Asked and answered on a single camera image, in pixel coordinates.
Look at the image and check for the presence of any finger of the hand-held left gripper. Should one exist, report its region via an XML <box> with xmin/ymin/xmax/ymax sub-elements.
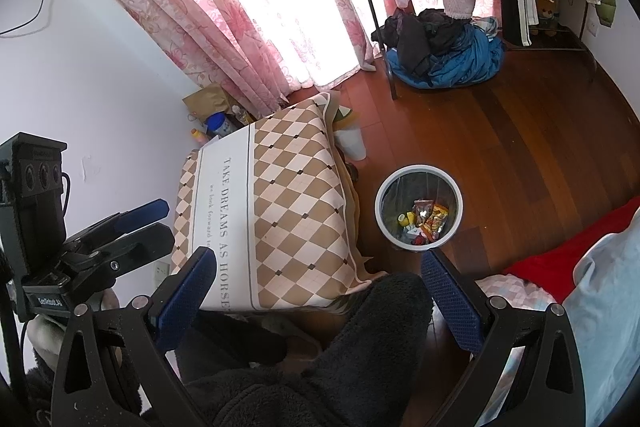
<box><xmin>67</xmin><ymin>198</ymin><xmax>170</xmax><ymax>249</ymax></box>
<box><xmin>92</xmin><ymin>222</ymin><xmax>176</xmax><ymax>282</ymax></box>

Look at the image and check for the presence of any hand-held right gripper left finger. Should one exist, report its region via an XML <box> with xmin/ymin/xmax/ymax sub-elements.
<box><xmin>50</xmin><ymin>246</ymin><xmax>218</xmax><ymax>427</ymax></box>

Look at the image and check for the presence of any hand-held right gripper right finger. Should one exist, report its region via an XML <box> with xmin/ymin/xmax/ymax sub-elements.
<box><xmin>420</xmin><ymin>249</ymin><xmax>591</xmax><ymax>427</ymax></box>

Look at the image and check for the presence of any clear snack packet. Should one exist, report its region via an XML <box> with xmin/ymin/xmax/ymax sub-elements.
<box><xmin>412</xmin><ymin>199</ymin><xmax>435</xmax><ymax>228</ymax></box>

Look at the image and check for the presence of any white round trash bin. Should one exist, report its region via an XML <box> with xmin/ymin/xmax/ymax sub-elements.
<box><xmin>375</xmin><ymin>165</ymin><xmax>464</xmax><ymax>253</ymax></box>

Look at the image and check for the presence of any blue lid bottle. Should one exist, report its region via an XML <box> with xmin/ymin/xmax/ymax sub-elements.
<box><xmin>205</xmin><ymin>112</ymin><xmax>240</xmax><ymax>139</ymax></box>

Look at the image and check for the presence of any person's dark fleece leg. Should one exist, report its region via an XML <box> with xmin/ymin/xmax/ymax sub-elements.
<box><xmin>175</xmin><ymin>272</ymin><xmax>434</xmax><ymax>427</ymax></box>

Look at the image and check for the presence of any brown paper bag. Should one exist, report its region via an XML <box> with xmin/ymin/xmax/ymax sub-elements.
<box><xmin>181</xmin><ymin>83</ymin><xmax>236</xmax><ymax>120</ymax></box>

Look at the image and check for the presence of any red blanket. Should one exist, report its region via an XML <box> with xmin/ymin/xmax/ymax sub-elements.
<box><xmin>502</xmin><ymin>196</ymin><xmax>640</xmax><ymax>304</ymax></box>

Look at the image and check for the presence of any checkered tablecloth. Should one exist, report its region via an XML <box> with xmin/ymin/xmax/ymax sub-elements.
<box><xmin>170</xmin><ymin>92</ymin><xmax>389</xmax><ymax>313</ymax></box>

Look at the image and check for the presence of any light blue pillow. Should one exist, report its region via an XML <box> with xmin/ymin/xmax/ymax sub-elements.
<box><xmin>562</xmin><ymin>219</ymin><xmax>640</xmax><ymax>427</ymax></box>

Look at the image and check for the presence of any white plastic container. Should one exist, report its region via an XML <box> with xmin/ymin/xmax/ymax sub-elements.
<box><xmin>334</xmin><ymin>125</ymin><xmax>368</xmax><ymax>162</ymax></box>

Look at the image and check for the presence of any pink floral curtain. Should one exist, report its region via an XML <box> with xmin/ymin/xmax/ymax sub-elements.
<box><xmin>57</xmin><ymin>0</ymin><xmax>495</xmax><ymax>121</ymax></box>

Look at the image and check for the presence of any pile of blue black clothes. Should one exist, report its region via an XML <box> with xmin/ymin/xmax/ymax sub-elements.
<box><xmin>385</xmin><ymin>27</ymin><xmax>505</xmax><ymax>89</ymax></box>

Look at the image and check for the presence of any black clothes rack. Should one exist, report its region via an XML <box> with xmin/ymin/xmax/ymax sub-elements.
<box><xmin>357</xmin><ymin>0</ymin><xmax>597</xmax><ymax>100</ymax></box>

